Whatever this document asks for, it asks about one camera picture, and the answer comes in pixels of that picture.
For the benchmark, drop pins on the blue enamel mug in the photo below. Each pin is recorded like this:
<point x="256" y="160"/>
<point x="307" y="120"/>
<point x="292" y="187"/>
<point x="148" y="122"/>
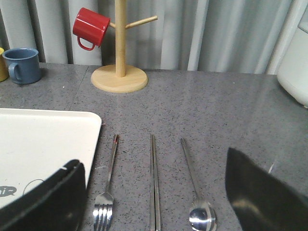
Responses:
<point x="23" y="65"/>

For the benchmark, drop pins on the silver metal spoon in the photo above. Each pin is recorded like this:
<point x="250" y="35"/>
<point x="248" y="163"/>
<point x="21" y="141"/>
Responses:
<point x="202" y="216"/>

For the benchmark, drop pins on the red enamel mug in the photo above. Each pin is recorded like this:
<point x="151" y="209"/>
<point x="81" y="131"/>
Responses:
<point x="90" y="26"/>

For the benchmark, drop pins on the silver metal fork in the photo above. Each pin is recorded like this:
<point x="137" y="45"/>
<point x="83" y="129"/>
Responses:
<point x="103" y="206"/>

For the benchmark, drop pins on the wooden mug tree stand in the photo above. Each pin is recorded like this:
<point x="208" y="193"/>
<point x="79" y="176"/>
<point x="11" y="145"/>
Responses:
<point x="120" y="77"/>

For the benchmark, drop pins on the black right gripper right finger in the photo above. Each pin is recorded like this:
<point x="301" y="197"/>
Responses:
<point x="260" y="201"/>

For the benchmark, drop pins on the yellow enamel mug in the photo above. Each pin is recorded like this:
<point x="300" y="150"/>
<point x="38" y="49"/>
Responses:
<point x="3" y="68"/>

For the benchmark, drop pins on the white appliance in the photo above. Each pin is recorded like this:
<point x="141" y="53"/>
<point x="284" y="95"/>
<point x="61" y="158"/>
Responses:
<point x="293" y="70"/>

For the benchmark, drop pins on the beige rabbit serving tray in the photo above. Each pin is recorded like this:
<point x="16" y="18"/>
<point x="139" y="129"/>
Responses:
<point x="36" y="143"/>

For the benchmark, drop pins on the silver metal chopstick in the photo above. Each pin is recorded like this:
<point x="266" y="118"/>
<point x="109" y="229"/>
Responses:
<point x="156" y="186"/>

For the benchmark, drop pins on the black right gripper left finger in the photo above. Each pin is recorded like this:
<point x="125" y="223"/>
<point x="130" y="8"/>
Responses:
<point x="57" y="204"/>

